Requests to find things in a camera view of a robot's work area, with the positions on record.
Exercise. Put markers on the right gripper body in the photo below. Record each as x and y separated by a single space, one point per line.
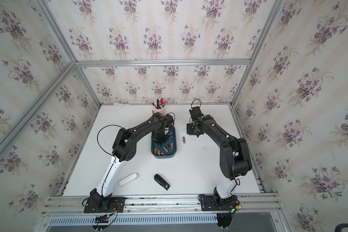
190 129

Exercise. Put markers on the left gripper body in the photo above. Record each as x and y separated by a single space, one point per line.
160 137

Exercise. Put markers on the teal plastic storage box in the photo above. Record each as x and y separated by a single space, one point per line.
165 150

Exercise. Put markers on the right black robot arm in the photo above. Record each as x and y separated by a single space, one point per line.
234 157

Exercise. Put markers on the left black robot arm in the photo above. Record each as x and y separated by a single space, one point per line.
124 149

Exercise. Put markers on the pink pen holder cup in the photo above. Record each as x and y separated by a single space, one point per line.
159 109

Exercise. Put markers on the black stapler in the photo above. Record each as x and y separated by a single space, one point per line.
161 181

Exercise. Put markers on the white oblong case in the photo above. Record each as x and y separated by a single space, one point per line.
128 180

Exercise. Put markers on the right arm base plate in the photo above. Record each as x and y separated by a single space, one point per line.
215 203

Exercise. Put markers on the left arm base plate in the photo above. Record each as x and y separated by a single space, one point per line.
107 205

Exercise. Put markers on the aluminium front rail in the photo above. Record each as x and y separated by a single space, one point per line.
161 204

